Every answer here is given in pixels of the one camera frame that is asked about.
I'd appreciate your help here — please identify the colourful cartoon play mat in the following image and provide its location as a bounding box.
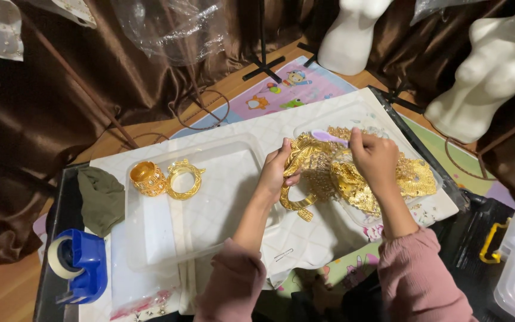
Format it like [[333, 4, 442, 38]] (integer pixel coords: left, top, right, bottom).
[[168, 55, 515, 296]]

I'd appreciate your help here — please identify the person's left hand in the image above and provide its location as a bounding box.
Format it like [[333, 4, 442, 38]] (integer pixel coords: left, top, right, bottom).
[[257, 138, 302, 205]]

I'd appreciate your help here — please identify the white quilted cloth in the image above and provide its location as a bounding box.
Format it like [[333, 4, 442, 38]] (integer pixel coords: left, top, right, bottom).
[[78, 87, 460, 322]]

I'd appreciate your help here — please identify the yellow box latch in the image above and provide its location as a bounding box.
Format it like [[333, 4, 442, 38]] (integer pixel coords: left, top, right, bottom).
[[479, 217, 511, 265]]

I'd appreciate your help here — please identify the pile of gold jewelry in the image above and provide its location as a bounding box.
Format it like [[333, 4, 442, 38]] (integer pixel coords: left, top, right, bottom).
[[327, 126, 438, 219]]

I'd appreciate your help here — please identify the rusty wire ring stand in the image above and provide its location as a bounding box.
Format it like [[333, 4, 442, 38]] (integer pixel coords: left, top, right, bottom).
[[444, 112, 515, 182], [175, 27, 232, 131]]

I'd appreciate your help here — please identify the purple toothbrush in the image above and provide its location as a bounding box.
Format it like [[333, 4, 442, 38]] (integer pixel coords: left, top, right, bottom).
[[310, 129, 353, 148]]

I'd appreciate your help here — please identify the ornate open gold bangle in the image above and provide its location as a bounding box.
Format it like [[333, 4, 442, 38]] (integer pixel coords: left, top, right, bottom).
[[166, 159, 206, 201]]

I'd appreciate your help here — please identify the black table frame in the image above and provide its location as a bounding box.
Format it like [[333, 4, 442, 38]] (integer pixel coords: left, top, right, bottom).
[[32, 84, 471, 322]]

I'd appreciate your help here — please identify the blue tape dispenser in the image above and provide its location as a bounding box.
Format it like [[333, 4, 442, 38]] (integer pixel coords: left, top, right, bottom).
[[47, 228, 109, 306]]

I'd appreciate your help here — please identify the wide gold bangle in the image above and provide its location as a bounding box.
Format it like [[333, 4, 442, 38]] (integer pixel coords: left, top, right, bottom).
[[129, 160, 169, 197]]

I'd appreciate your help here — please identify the large white mannequin torso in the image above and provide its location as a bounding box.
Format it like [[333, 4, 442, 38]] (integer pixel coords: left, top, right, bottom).
[[423, 0, 515, 145]]

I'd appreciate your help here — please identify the black cross-base stand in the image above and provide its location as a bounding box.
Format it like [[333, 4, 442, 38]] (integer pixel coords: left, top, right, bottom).
[[379, 83, 427, 115], [241, 0, 286, 85]]

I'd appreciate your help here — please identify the person's right hand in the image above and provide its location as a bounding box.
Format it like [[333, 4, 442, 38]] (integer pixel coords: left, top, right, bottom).
[[349, 127, 400, 198]]

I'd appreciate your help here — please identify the clear plastic jewelry tray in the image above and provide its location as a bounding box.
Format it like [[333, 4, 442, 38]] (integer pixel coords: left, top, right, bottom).
[[292, 112, 444, 230]]

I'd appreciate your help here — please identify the empty clear plastic tray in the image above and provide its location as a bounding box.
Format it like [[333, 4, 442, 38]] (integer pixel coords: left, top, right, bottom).
[[125, 133, 285, 274]]

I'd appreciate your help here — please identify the clear bag with pink print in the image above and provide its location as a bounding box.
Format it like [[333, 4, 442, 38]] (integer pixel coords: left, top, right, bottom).
[[108, 223, 183, 322]]

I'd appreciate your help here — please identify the gold filigree belt ornament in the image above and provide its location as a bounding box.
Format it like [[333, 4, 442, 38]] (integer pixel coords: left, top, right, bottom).
[[279, 134, 344, 223]]

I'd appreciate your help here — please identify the small white mannequin torso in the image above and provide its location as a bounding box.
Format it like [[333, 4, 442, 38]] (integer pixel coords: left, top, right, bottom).
[[317, 0, 395, 76]]

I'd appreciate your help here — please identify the olive green cloth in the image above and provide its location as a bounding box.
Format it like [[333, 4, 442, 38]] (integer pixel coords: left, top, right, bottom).
[[77, 166, 126, 239]]

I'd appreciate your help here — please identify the pink long-sleeved top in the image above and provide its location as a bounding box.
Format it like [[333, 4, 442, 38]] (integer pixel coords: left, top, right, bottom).
[[193, 226, 480, 322]]

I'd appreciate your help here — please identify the clear plastic sheet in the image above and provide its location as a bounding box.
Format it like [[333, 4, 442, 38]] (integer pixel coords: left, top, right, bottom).
[[109, 0, 230, 67]]

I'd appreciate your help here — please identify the brown satin curtain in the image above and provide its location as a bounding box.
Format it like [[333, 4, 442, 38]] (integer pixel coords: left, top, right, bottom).
[[0, 0, 515, 265]]

